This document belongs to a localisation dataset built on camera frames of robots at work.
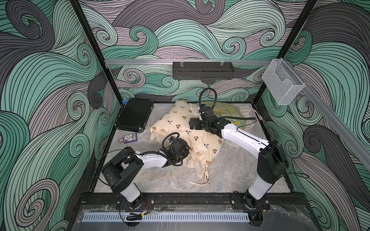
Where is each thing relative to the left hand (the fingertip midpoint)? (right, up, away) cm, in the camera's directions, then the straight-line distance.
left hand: (190, 149), depth 88 cm
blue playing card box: (-41, +6, +9) cm, 43 cm away
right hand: (+2, +17, -1) cm, 17 cm away
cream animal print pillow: (+7, +3, -1) cm, 8 cm away
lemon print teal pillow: (+27, +22, +6) cm, 36 cm away
